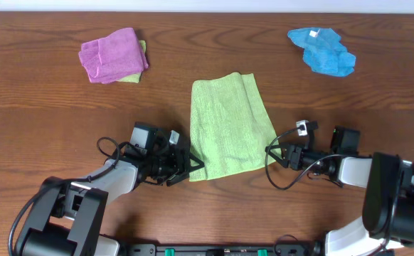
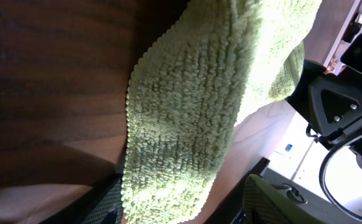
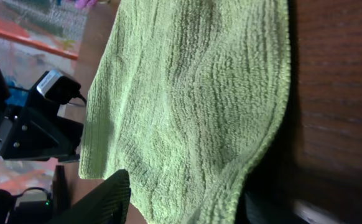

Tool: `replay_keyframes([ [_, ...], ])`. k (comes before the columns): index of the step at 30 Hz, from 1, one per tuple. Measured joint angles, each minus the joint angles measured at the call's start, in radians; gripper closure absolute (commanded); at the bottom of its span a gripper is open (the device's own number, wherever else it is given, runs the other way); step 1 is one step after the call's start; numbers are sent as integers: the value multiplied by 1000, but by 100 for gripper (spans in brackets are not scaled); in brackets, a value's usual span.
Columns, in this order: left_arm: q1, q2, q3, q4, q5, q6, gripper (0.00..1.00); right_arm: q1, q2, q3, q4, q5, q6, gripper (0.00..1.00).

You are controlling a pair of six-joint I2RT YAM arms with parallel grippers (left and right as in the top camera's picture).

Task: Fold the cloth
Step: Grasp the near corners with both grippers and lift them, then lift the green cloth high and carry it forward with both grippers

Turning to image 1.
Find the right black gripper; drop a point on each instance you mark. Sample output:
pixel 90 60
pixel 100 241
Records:
pixel 292 156

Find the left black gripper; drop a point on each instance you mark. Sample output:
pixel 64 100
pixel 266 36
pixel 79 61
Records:
pixel 181 169

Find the large green microfiber cloth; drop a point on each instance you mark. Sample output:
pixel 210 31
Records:
pixel 229 126

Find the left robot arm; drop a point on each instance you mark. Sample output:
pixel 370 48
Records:
pixel 65 216

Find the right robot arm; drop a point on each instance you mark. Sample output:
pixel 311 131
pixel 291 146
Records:
pixel 387 220

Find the green folded cloth under purple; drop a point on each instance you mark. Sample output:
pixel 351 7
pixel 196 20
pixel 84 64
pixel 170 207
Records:
pixel 135 78

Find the blue crumpled cloth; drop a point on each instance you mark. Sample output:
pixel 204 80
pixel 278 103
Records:
pixel 323 51

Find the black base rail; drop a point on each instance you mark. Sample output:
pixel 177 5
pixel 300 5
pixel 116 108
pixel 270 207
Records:
pixel 221 250

